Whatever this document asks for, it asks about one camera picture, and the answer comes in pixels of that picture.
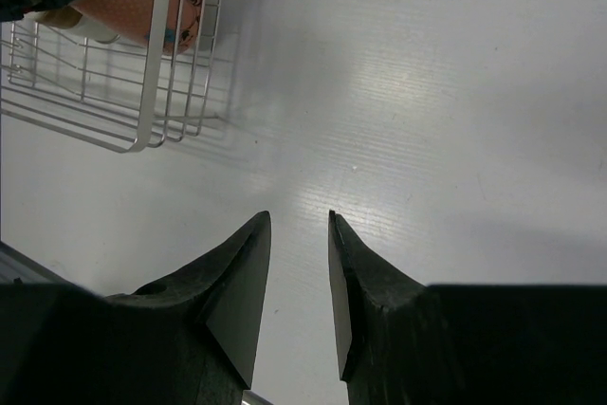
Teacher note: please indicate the pink patterned ceramic mug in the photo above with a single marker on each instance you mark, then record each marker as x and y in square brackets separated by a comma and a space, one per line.
[132, 20]

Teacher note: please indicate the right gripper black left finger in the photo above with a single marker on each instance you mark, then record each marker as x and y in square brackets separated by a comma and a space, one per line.
[189, 337]

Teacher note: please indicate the aluminium rail frame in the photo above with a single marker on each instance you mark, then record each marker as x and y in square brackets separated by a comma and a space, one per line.
[18, 269]

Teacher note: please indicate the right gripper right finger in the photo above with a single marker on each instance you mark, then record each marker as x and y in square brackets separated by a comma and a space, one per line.
[401, 342]

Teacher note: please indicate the clear wire dish rack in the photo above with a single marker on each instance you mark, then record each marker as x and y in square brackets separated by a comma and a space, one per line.
[122, 96]

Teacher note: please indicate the brown metal-lined cup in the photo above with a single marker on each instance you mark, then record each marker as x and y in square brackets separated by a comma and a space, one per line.
[71, 21]

